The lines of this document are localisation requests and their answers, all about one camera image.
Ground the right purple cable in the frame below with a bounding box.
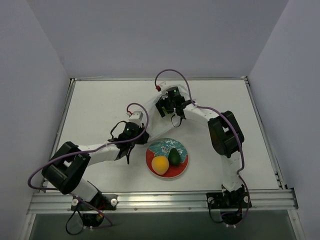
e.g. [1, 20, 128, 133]
[154, 69, 250, 221]

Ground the aluminium front rail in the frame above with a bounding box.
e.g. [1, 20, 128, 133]
[27, 189, 299, 214]

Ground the red and teal plate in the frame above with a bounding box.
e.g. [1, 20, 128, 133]
[145, 138, 189, 179]

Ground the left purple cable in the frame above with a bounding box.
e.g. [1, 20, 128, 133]
[27, 102, 150, 230]

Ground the purple cable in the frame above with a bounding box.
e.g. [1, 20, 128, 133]
[27, 102, 150, 230]
[154, 69, 250, 221]

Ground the orange fake fruit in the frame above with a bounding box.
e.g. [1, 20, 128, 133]
[151, 156, 170, 176]

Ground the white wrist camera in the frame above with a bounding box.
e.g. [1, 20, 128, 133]
[127, 111, 144, 126]
[155, 81, 169, 93]

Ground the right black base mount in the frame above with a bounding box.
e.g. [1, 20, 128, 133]
[206, 186, 252, 229]

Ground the yellow-green fake fruit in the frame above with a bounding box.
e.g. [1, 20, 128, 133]
[162, 107, 168, 115]

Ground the dark green fake avocado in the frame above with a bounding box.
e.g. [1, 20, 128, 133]
[168, 148, 181, 167]

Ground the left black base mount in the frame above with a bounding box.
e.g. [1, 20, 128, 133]
[65, 191, 118, 236]

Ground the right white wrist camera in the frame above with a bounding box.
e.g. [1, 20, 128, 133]
[155, 81, 169, 93]

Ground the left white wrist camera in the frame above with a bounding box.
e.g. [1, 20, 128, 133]
[127, 111, 144, 126]

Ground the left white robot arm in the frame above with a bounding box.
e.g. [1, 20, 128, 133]
[41, 122, 150, 210]

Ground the white translucent plastic bag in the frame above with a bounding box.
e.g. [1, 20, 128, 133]
[144, 84, 193, 142]

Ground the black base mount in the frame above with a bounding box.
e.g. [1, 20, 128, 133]
[65, 191, 118, 236]
[206, 186, 252, 229]

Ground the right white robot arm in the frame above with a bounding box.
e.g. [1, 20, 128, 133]
[155, 86, 245, 207]

